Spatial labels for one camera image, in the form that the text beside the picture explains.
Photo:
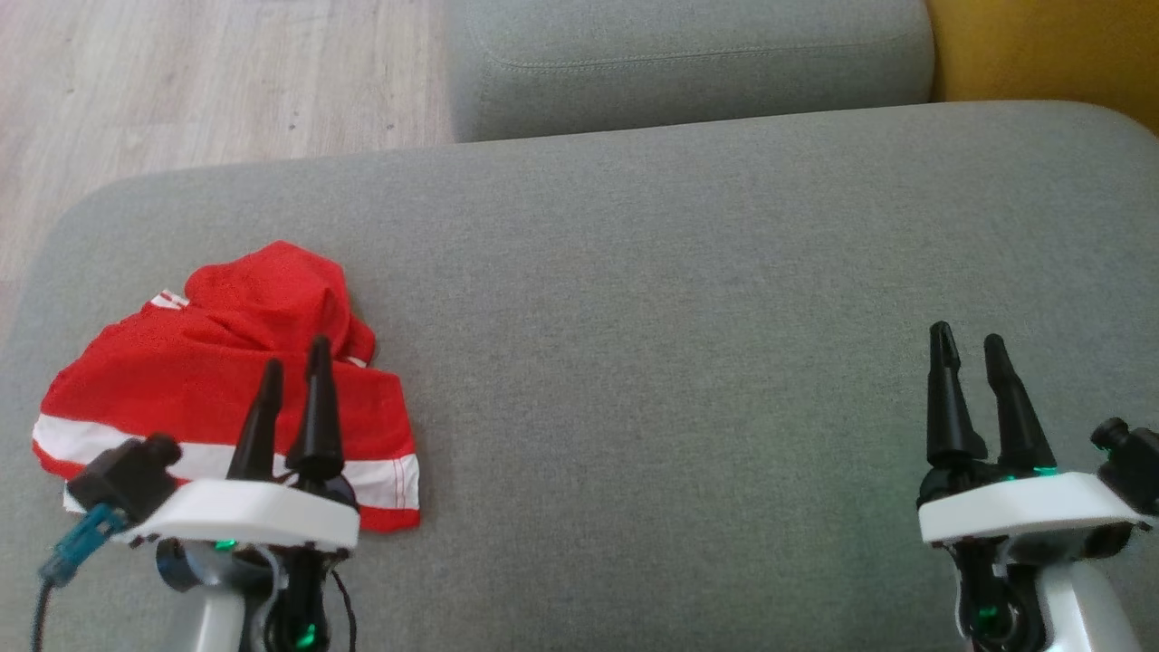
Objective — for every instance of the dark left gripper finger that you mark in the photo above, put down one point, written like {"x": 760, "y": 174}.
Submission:
{"x": 319, "y": 426}
{"x": 258, "y": 444}

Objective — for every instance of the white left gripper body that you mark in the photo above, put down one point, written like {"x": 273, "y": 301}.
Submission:
{"x": 253, "y": 512}

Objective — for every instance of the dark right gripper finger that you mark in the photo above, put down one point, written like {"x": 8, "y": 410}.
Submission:
{"x": 949, "y": 417}
{"x": 1019, "y": 435}

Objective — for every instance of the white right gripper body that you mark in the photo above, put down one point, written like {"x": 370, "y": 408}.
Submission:
{"x": 1014, "y": 507}

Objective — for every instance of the red shorts with white band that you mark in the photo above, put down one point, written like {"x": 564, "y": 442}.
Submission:
{"x": 163, "y": 389}

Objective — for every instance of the red white basketball jersey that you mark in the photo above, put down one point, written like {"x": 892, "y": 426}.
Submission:
{"x": 272, "y": 290}

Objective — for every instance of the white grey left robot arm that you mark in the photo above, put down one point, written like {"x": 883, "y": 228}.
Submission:
{"x": 213, "y": 616}

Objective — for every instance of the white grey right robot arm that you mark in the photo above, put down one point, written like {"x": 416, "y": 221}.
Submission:
{"x": 1087, "y": 607}

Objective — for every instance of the yellow and grey sofa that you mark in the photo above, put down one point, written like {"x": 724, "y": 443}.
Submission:
{"x": 652, "y": 362}

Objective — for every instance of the yellow sofa backrest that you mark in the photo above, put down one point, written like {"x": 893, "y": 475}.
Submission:
{"x": 1050, "y": 45}

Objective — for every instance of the grey back cushion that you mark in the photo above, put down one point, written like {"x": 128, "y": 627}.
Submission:
{"x": 688, "y": 63}

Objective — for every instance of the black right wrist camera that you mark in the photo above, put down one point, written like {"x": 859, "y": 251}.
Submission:
{"x": 1132, "y": 462}

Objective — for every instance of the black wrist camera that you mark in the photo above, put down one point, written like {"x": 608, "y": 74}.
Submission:
{"x": 1132, "y": 462}
{"x": 127, "y": 475}

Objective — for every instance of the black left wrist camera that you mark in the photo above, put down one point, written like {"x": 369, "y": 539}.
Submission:
{"x": 127, "y": 475}

